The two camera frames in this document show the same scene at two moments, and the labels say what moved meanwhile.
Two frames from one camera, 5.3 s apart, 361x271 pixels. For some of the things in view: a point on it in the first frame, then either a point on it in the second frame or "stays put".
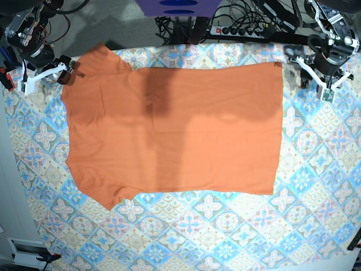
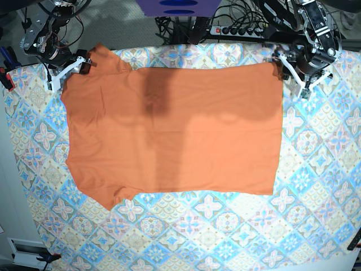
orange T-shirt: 206,129 stays put
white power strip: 242,31 stays put
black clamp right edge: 353,243 stays put
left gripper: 46,56 -> 57,55
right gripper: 324,65 -> 308,62
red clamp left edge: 6,79 stays put
